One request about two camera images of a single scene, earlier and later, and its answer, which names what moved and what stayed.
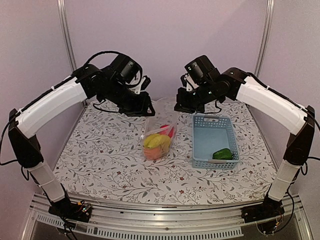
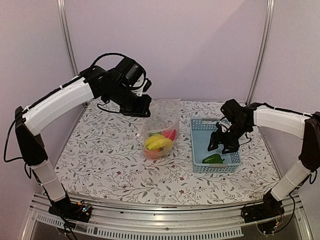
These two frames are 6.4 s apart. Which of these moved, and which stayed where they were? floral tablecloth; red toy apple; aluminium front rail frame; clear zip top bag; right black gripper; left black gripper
Moved: right black gripper; red toy apple
Stayed: floral tablecloth; clear zip top bag; aluminium front rail frame; left black gripper
